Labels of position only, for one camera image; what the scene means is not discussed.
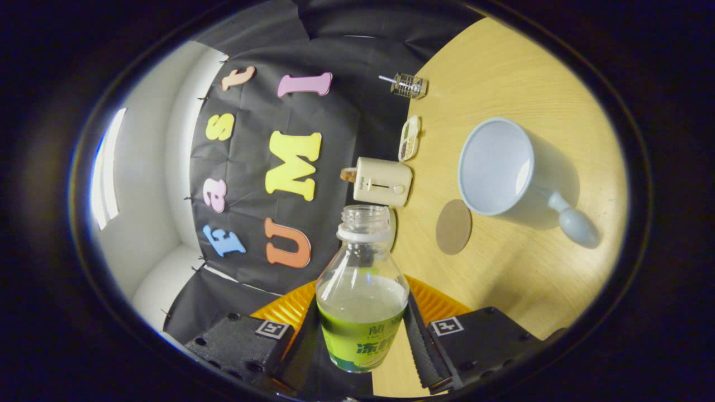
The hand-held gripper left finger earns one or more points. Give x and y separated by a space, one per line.
240 340

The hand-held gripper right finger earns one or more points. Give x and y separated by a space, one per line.
486 340

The round brown coaster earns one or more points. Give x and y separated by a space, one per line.
453 227

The clear juice bottle green label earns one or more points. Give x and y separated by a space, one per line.
360 329

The light blue cup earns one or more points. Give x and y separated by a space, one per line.
497 167

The wooden table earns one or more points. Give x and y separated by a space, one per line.
530 290

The pale green plate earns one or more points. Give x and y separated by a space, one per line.
392 229

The cream toaster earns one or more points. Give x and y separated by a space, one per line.
382 181

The brown bread slice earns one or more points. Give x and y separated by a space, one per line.
348 175

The ceiling light panel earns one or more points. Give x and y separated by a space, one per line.
109 173

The white divided snack tray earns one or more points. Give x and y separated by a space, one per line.
409 139

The white straw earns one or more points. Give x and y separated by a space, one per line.
386 79

